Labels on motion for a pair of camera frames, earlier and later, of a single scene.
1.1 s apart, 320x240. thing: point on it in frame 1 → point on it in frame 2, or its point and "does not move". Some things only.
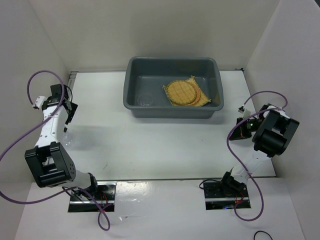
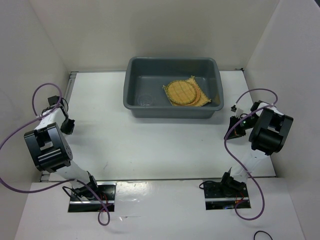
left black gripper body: (71, 113) → (67, 126)
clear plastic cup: (145, 100) does not move
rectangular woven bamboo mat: (202, 99) does not move
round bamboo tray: (181, 92) does not move
